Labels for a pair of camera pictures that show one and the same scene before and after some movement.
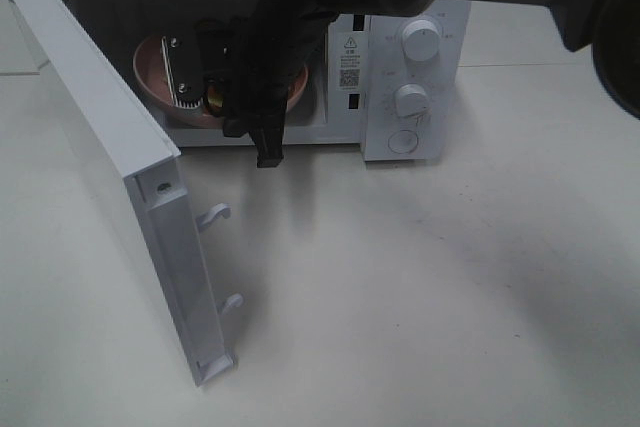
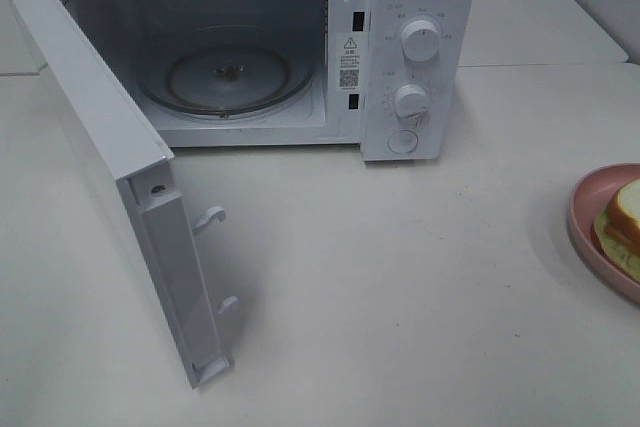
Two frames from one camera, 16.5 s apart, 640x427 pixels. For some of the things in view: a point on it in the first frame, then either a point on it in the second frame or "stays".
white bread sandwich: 215,95 -> 617,232
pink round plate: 153,80 -> 589,198
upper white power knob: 421,40 stays
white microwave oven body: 397,84 stays
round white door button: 403,141 stays
